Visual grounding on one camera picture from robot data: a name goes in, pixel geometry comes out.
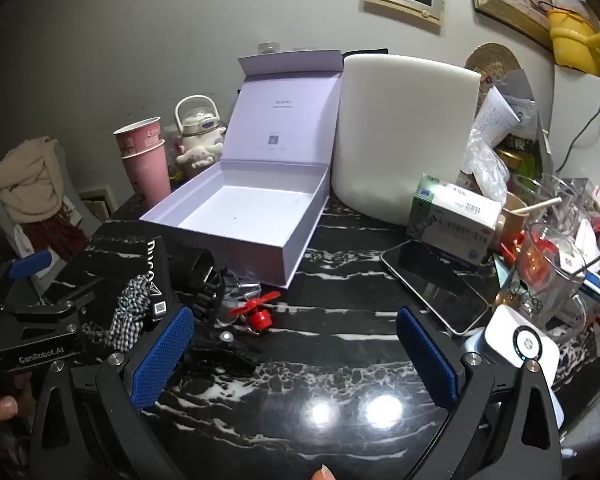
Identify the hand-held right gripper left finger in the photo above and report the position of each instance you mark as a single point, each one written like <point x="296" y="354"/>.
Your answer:
<point x="161" y="355"/>

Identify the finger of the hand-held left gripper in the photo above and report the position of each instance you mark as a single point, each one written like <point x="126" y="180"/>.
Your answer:
<point x="30" y="263"/>
<point x="62" y="304"/>

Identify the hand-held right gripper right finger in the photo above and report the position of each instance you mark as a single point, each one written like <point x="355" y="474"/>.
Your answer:
<point x="427" y="360"/>

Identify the black white checkered hair clip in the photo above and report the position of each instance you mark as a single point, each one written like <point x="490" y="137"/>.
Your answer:
<point x="130" y="310"/>

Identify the small black claw clip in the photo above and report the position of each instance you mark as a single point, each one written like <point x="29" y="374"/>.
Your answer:
<point x="235" y="355"/>

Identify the large black toothed hair clip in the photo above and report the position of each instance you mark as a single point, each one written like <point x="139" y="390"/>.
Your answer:
<point x="205" y="280"/>

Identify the clear plastic hair clip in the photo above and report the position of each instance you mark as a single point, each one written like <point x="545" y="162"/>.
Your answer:
<point x="245" y="287"/>

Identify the lavender gift box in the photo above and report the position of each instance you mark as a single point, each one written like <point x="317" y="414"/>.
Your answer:
<point x="240" y="205"/>

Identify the person's right hand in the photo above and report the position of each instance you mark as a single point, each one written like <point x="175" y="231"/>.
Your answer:
<point x="323" y="473"/>

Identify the red plaid cloth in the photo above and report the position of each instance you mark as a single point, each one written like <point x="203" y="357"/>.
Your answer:
<point x="55" y="235"/>

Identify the black smartphone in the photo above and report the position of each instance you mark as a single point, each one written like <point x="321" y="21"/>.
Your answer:
<point x="435" y="285"/>

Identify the beige scarf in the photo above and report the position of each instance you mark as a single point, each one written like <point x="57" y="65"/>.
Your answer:
<point x="25" y="180"/>

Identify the grey chair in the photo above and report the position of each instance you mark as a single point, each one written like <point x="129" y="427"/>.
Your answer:
<point x="71" y="175"/>

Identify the green white medicine box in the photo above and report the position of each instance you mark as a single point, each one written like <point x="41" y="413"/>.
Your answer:
<point x="455" y="230"/>

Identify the glass mug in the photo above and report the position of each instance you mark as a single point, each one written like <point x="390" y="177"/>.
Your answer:
<point x="540" y="270"/>

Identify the pink paper cup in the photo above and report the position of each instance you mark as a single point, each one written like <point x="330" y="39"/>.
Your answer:
<point x="147" y="175"/>
<point x="140" y="137"/>

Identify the brown paper cup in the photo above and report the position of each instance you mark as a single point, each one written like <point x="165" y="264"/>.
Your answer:
<point x="510" y="220"/>

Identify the blue white small box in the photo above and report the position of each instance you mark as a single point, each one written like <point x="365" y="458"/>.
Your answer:
<point x="595" y="285"/>

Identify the white stick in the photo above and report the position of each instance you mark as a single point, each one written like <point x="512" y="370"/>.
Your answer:
<point x="542" y="205"/>

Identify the clear plastic bag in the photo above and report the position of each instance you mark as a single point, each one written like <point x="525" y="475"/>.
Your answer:
<point x="482" y="170"/>

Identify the white cartoon dog teapot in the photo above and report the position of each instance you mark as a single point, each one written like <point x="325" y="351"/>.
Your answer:
<point x="200" y="130"/>

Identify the green packaged box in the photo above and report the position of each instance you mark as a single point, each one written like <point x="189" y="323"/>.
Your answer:
<point x="517" y="155"/>

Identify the white foam block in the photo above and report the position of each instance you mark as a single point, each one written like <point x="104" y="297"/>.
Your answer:
<point x="405" y="135"/>

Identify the white printed paper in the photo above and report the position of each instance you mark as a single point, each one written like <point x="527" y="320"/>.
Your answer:
<point x="495" y="115"/>

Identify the white appliance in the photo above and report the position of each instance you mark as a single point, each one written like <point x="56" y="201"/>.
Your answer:
<point x="570" y="105"/>

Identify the round woven trivet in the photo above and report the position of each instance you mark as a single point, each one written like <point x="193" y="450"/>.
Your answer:
<point x="492" y="62"/>

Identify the black flat item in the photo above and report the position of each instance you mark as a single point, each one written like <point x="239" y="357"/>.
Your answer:
<point x="365" y="53"/>

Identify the small clear jar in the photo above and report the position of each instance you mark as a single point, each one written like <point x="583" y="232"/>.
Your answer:
<point x="270" y="47"/>
<point x="302" y="49"/>

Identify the yellow pot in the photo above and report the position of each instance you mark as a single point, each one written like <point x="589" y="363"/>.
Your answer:
<point x="575" y="40"/>

